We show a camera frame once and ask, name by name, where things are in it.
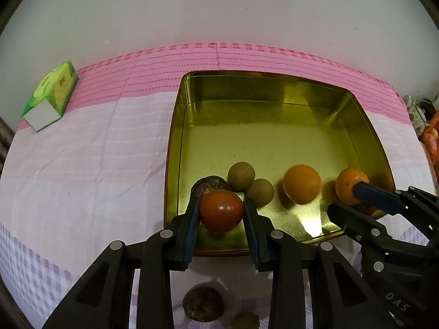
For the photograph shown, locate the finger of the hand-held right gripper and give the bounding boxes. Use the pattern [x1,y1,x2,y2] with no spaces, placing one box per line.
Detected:
[327,202,395,247]
[353,182,439,227]

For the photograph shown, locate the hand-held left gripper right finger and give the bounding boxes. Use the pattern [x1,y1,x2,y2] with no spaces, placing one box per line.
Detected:
[243,199,390,329]

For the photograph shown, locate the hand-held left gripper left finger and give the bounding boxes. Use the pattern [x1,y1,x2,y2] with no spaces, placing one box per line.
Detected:
[43,197,201,329]

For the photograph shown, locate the orange mandarin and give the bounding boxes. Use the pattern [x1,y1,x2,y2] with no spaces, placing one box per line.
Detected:
[335,167,370,206]

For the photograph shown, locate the red tomato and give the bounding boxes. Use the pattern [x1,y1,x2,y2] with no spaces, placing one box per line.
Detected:
[199,190,245,234]

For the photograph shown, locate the brown longan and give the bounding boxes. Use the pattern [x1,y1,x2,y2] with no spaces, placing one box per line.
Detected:
[233,311,260,329]
[228,162,256,192]
[246,178,275,208]

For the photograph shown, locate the large dark round fruit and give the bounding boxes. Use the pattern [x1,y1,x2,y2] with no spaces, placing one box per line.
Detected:
[191,175,230,201]

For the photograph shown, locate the smooth yellowish orange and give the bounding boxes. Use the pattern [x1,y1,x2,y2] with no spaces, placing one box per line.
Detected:
[283,165,322,203]

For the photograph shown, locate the small dark round fruit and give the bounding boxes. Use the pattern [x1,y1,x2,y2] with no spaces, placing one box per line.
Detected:
[182,287,225,323]

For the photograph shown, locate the dark red tin box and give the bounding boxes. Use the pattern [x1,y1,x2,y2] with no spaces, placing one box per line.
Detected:
[164,71,396,257]

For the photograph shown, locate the orange plastic bag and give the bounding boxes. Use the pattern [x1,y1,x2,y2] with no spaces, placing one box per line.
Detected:
[422,110,439,165]

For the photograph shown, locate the floral patterned pouch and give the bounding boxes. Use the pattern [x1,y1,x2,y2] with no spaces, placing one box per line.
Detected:
[405,95,427,138]

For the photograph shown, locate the pink purple plaid bed sheet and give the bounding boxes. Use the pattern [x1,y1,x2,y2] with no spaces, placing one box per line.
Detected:
[0,43,439,329]

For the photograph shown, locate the green tissue pack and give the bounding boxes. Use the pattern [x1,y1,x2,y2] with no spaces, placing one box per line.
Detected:
[21,61,79,132]

